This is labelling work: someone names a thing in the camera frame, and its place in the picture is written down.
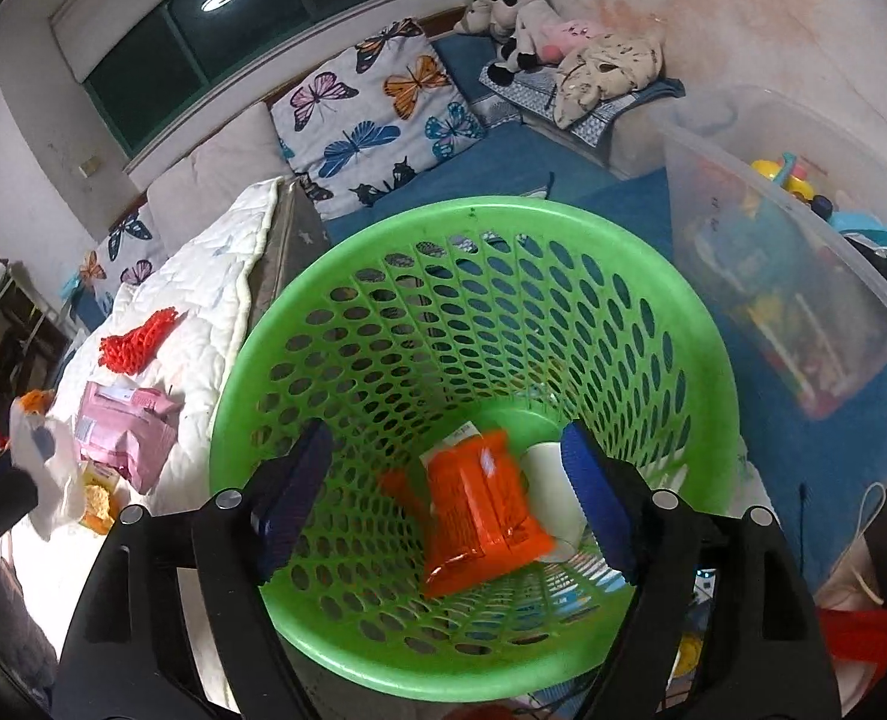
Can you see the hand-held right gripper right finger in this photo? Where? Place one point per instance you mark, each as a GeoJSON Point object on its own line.
{"type": "Point", "coordinates": [597, 502]}

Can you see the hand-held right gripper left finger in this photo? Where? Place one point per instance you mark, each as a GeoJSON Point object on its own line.
{"type": "Point", "coordinates": [293, 502]}

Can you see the white plastic bag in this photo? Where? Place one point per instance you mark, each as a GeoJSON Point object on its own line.
{"type": "Point", "coordinates": [42, 457]}

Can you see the orange snack packet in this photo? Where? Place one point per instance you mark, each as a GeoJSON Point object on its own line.
{"type": "Point", "coordinates": [481, 517]}

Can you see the red foam fruit net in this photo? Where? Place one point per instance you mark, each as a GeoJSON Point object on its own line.
{"type": "Point", "coordinates": [139, 341]}

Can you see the green plastic mesh basket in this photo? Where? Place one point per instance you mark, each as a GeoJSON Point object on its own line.
{"type": "Point", "coordinates": [533, 216]}

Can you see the white plastic cup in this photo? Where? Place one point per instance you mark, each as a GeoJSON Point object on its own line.
{"type": "Point", "coordinates": [552, 495]}

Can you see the yellow noodle packet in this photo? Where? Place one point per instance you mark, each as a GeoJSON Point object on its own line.
{"type": "Point", "coordinates": [98, 499]}

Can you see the pink snack packet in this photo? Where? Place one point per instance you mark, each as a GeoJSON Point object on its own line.
{"type": "Point", "coordinates": [128, 435]}

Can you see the dark metal shelf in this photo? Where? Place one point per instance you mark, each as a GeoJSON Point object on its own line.
{"type": "Point", "coordinates": [8, 330]}

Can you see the white quilted blanket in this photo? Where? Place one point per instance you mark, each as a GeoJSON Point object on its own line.
{"type": "Point", "coordinates": [211, 292]}

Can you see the small butterfly print pillow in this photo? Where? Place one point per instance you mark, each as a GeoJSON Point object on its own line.
{"type": "Point", "coordinates": [124, 240]}

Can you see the red cloth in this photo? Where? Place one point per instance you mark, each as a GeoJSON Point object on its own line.
{"type": "Point", "coordinates": [863, 641]}

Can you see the clear plastic storage box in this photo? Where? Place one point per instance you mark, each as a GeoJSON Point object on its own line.
{"type": "Point", "coordinates": [750, 240]}

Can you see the plain grey pillow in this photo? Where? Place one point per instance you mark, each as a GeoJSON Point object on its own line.
{"type": "Point", "coordinates": [211, 172]}

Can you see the pile of colourful toys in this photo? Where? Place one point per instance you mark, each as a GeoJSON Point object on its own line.
{"type": "Point", "coordinates": [780, 172]}

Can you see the large butterfly print pillow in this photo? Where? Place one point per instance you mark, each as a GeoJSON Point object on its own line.
{"type": "Point", "coordinates": [383, 105]}

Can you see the blue patterned folded blanket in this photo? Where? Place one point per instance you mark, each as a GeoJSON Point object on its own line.
{"type": "Point", "coordinates": [518, 94]}

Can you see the beige spotted cloth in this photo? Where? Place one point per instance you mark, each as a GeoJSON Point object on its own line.
{"type": "Point", "coordinates": [600, 75]}

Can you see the pink plush toy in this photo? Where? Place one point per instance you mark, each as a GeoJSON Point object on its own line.
{"type": "Point", "coordinates": [574, 37]}

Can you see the green framed window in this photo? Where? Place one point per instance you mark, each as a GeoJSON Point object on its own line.
{"type": "Point", "coordinates": [188, 37]}

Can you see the black and white cow plush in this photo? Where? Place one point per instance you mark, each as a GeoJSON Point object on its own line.
{"type": "Point", "coordinates": [518, 22]}

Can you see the small beige plush toy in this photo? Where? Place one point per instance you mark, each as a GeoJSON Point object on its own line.
{"type": "Point", "coordinates": [477, 16]}

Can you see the wall socket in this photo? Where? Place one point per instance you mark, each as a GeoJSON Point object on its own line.
{"type": "Point", "coordinates": [88, 166]}

